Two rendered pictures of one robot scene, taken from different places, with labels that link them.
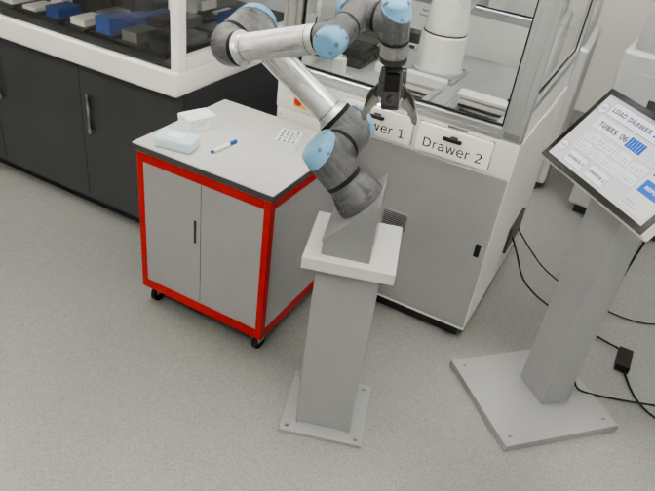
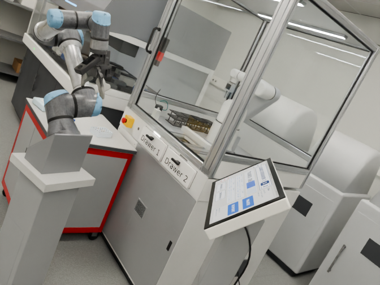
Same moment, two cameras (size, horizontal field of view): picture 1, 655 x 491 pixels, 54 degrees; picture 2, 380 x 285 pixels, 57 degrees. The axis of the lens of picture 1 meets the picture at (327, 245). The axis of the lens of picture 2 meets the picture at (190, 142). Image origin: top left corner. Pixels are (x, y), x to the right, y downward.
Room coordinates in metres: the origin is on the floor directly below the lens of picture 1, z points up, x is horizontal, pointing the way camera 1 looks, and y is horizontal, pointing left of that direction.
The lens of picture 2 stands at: (0.50, -1.16, 1.52)
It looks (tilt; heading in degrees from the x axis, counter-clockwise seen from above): 14 degrees down; 23
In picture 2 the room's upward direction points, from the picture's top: 24 degrees clockwise
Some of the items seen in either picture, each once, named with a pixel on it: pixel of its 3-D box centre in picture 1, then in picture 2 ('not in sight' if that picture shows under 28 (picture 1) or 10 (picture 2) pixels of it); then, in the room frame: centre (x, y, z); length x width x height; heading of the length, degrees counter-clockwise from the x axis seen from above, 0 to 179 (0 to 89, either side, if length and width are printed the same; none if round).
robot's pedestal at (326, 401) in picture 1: (339, 332); (31, 232); (1.70, -0.08, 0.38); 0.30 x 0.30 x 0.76; 85
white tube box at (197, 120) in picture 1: (197, 120); not in sight; (2.36, 0.58, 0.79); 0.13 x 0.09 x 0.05; 136
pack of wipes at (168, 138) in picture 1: (176, 140); (44, 104); (2.17, 0.61, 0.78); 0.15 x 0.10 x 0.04; 80
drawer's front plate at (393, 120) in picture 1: (377, 121); (152, 142); (2.40, -0.13, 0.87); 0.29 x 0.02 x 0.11; 66
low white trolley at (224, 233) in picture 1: (241, 223); (63, 172); (2.29, 0.37, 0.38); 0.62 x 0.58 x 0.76; 66
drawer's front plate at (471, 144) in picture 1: (453, 145); (177, 167); (2.27, -0.42, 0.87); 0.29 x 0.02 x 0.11; 66
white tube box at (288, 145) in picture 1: (288, 139); (101, 132); (2.32, 0.21, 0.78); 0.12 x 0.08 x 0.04; 174
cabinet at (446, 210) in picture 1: (411, 185); (182, 210); (2.82, -0.37, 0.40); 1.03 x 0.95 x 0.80; 66
